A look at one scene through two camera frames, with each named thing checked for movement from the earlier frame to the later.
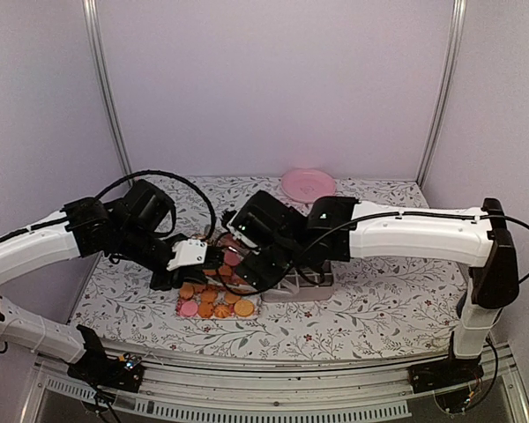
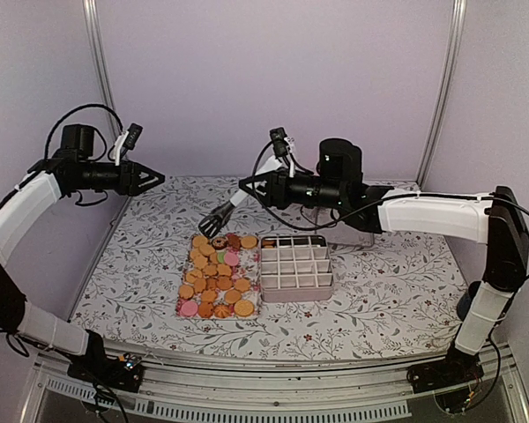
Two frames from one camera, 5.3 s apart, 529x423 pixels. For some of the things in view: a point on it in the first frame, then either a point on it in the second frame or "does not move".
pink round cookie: [189, 308] does not move
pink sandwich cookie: [232, 258] does not move
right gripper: [251, 268] → [274, 192]
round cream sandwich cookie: [244, 307] does not move
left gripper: [180, 274] → [130, 181]
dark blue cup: [460, 303] does not move
